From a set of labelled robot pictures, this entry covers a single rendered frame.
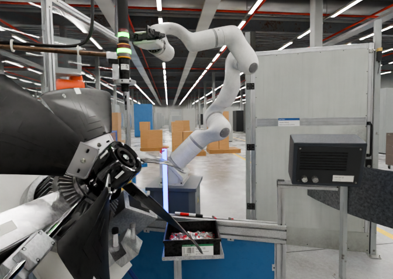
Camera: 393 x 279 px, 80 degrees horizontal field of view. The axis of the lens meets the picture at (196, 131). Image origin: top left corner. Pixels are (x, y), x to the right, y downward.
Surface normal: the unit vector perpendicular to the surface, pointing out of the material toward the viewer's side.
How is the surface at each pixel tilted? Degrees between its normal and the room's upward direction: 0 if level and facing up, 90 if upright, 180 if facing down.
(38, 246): 50
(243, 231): 90
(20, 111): 76
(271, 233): 90
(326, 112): 89
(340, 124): 90
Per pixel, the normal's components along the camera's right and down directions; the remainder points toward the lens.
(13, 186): 0.73, -0.65
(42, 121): 0.78, -0.16
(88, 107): 0.32, -0.64
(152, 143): 0.15, 0.05
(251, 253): -0.22, 0.06
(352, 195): -0.92, 0.04
